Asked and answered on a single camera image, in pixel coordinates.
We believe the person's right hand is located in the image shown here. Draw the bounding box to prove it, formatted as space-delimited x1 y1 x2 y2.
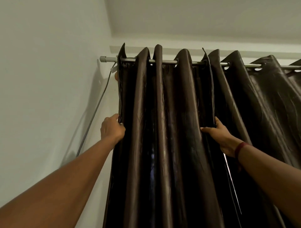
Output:
200 117 244 158

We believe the person's right forearm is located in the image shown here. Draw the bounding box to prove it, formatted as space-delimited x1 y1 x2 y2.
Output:
237 144 301 228

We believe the person's left hand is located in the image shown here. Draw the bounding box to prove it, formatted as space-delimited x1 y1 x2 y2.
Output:
100 113 126 151

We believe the person's left forearm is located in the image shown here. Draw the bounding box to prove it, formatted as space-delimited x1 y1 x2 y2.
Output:
0 137 116 228

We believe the dark red wristband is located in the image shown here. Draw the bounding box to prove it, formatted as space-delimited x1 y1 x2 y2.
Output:
234 142 250 161

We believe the grey cable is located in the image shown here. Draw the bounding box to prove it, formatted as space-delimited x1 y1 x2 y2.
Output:
75 62 117 157

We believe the dark brown eyelet curtain panel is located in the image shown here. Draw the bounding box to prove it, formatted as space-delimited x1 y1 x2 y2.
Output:
208 49 301 228
103 43 243 228

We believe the silver metal curtain rod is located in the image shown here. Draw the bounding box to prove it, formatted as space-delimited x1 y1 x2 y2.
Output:
99 56 301 71

